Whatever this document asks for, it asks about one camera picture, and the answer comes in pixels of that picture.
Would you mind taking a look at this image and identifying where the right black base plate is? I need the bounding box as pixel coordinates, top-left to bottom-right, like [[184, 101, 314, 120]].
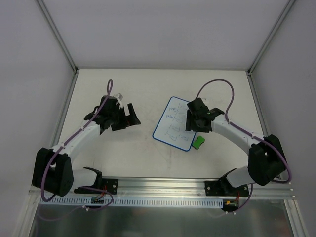
[[204, 180, 250, 197]]

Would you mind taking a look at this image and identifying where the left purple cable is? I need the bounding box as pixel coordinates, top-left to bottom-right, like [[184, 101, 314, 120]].
[[40, 79, 114, 212]]

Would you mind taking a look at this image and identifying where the right aluminium frame post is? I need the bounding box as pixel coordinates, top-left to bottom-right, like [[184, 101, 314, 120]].
[[247, 0, 296, 75]]

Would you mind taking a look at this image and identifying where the left aluminium frame post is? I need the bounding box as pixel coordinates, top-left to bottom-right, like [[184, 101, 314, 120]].
[[35, 0, 78, 73]]

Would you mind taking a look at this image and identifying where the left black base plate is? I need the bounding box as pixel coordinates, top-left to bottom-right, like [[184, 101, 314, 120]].
[[101, 178, 119, 195]]

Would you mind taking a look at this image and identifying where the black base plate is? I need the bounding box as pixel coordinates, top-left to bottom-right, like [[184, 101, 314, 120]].
[[101, 178, 119, 195], [204, 180, 250, 197]]

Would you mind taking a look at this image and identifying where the white slotted cable duct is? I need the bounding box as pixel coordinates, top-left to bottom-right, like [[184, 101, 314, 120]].
[[47, 196, 224, 209]]

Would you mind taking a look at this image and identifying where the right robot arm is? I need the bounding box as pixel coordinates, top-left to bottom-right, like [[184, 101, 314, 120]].
[[186, 98, 288, 196]]

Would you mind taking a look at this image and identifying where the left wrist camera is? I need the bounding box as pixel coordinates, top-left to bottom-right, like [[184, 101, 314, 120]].
[[114, 93, 123, 108]]

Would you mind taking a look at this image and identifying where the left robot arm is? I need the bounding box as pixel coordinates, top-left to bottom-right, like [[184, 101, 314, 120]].
[[32, 95, 141, 197]]

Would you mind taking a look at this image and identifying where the aluminium mounting rail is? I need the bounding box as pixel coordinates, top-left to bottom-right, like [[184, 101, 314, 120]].
[[28, 176, 296, 198]]

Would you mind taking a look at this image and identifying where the green whiteboard eraser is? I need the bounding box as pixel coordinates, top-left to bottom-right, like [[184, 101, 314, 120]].
[[192, 136, 205, 150]]

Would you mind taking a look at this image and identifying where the aluminium frame post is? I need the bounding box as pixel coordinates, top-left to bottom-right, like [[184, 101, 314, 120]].
[[247, 0, 296, 75], [35, 0, 78, 73]]

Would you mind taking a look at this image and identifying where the blue framed whiteboard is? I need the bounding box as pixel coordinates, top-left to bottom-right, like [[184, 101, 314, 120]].
[[152, 96, 196, 152]]

